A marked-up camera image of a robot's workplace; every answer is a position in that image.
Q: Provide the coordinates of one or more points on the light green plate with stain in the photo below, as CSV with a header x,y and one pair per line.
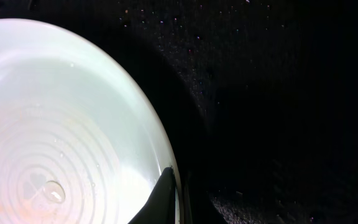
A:
x,y
79,140

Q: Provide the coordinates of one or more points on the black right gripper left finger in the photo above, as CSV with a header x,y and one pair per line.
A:
x,y
160,206

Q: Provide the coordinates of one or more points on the round black tray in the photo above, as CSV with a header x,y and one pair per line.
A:
x,y
259,98

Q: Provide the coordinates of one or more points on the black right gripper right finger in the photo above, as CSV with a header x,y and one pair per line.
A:
x,y
197,205

